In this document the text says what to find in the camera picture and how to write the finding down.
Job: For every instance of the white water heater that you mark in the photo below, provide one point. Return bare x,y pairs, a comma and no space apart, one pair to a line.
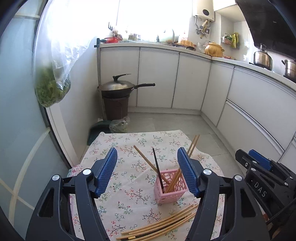
203,9

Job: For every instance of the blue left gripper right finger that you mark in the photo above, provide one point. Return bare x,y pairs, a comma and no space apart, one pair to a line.
188,171

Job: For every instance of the red basket on counter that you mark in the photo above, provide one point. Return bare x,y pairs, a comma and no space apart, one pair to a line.
111,40

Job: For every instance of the yellow clay pot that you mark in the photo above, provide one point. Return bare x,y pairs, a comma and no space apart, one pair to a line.
214,50

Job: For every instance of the floral tablecloth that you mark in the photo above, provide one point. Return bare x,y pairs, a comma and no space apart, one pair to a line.
129,200

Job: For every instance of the pink perforated utensil basket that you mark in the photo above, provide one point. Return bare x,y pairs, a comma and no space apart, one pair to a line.
172,191

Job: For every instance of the stainless steel stockpot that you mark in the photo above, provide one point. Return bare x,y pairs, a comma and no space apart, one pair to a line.
290,69

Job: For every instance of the stainless steel kettle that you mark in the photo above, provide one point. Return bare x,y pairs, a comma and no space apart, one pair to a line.
262,59

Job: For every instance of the bamboo chopstick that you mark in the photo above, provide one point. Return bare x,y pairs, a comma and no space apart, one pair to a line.
165,230
150,164
175,180
163,223
192,145
161,227

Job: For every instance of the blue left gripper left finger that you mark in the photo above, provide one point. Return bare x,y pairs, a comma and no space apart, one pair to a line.
103,170

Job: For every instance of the dark black chopstick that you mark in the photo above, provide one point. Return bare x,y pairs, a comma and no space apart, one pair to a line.
158,170

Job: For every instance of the clear plastic bag on floor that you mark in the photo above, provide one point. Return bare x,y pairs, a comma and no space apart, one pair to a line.
120,126

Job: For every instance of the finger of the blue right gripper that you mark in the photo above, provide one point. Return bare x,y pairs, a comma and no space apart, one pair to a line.
260,159

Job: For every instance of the plastic bag of greens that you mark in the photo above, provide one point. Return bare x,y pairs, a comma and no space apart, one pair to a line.
53,77

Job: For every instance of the black wok with lid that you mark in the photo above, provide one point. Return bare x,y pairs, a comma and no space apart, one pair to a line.
120,88

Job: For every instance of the kitchen faucet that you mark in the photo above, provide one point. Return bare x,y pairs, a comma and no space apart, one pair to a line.
173,37

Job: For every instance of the wall rack with packets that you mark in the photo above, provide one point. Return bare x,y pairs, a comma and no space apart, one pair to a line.
231,40

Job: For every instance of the black range hood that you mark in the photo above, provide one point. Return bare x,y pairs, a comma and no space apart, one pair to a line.
271,23

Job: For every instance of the brown stool under wok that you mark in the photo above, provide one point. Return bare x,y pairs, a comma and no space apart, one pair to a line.
115,108

